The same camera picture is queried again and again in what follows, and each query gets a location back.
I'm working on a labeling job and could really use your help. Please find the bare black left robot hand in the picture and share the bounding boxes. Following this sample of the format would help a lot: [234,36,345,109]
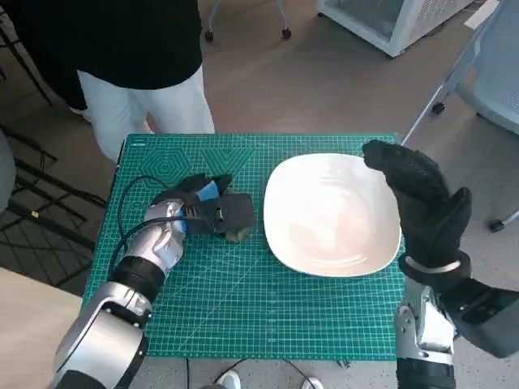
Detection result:
[164,173,235,206]

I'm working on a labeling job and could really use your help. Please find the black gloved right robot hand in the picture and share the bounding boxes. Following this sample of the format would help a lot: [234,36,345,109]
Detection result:
[362,139,474,269]

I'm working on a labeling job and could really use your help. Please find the red toy grape bunch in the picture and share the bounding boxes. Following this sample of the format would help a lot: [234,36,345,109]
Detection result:
[225,226,249,243]

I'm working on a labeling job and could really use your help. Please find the white square plate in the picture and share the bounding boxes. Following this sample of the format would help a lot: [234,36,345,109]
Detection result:
[263,153,402,278]

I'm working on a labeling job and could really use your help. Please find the green cutting mat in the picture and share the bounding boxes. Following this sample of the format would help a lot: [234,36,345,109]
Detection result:
[83,132,409,362]

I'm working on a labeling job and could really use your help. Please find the grey mesh chair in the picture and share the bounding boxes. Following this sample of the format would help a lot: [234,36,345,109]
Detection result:
[401,0,519,234]

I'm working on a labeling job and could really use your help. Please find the black metal rack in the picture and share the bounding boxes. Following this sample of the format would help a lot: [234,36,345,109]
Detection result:
[0,28,109,293]

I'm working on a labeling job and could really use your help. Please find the rolling chair legs with casters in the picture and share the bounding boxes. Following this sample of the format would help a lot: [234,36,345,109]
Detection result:
[204,0,293,42]

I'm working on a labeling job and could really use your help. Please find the grey round seat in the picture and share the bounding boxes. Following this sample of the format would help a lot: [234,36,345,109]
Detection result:
[0,131,17,214]

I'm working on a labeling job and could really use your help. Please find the white cabinet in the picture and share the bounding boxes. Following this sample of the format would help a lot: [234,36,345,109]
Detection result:
[317,0,475,58]

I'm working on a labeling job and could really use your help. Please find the light wooden desk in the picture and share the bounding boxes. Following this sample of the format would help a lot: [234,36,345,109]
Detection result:
[0,265,84,389]

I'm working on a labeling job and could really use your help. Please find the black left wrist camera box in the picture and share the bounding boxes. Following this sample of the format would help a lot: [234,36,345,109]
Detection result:
[187,192,256,240]

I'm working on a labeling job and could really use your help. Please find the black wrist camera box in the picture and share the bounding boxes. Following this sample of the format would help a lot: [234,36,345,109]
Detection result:
[440,277,519,358]
[187,192,256,240]

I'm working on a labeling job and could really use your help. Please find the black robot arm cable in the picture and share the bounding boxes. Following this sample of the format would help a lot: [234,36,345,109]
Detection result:
[117,176,204,254]

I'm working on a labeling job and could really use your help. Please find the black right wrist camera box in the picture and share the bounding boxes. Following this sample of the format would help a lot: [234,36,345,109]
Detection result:
[440,277,519,358]

